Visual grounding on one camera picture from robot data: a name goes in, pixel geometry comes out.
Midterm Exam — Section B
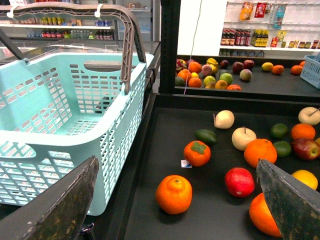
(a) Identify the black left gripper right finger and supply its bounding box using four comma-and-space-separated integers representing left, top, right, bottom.
256, 159, 320, 240

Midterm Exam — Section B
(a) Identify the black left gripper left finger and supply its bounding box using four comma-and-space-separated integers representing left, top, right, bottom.
0, 156, 99, 240

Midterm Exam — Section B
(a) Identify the yellow lemon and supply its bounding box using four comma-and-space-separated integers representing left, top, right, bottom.
261, 62, 274, 72
291, 169, 318, 190

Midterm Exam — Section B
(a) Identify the light blue shopping basket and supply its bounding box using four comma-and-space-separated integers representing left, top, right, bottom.
0, 53, 153, 216

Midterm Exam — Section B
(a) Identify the grey-brown basket handle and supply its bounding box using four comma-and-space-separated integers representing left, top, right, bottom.
0, 2, 147, 95

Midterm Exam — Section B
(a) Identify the orange at tray front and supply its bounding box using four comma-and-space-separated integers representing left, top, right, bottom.
249, 193, 282, 238

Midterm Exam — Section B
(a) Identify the red-yellow apple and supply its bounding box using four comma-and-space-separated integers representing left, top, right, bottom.
291, 138, 320, 161

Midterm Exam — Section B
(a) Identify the green lime lower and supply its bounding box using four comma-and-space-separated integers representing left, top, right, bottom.
273, 141, 292, 158

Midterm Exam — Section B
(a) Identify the green lime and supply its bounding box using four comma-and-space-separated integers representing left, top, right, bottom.
270, 123, 288, 139
273, 141, 292, 158

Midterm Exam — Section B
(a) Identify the red apple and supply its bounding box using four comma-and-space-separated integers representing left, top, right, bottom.
224, 167, 255, 198

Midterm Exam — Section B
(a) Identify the large orange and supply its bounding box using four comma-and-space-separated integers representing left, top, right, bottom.
244, 138, 278, 168

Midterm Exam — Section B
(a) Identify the small orange at right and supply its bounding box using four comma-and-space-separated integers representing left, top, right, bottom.
290, 123, 316, 140

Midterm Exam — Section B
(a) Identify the green lime upper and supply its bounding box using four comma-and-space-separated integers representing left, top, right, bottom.
270, 123, 288, 139

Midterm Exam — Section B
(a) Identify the cream pear middle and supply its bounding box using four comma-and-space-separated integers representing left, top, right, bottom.
231, 126, 257, 151

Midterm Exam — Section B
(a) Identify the cream pear right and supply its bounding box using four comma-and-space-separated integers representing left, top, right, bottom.
298, 107, 320, 126

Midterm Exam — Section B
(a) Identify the black fruit tray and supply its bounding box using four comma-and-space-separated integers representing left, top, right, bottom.
117, 94, 307, 240

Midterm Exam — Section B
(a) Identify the orange persimmon with green leaf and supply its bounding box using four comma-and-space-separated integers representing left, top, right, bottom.
183, 140, 211, 167

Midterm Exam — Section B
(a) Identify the dark green avocado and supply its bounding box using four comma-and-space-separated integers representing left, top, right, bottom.
194, 129, 218, 146

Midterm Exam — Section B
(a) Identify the bumpy orange mandarin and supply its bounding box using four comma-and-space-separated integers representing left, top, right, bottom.
155, 175, 193, 215

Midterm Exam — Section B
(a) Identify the white price tag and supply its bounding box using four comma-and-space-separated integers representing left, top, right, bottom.
180, 159, 193, 168

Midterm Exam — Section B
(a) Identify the small blue basket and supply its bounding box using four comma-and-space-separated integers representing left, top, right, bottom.
300, 53, 320, 89

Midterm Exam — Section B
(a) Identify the far green apple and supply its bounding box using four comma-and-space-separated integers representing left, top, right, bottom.
219, 72, 233, 86

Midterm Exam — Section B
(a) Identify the white zip tie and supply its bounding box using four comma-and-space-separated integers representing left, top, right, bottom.
94, 3, 104, 20

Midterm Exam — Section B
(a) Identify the black shelf frame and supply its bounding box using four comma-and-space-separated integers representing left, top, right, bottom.
159, 0, 320, 105

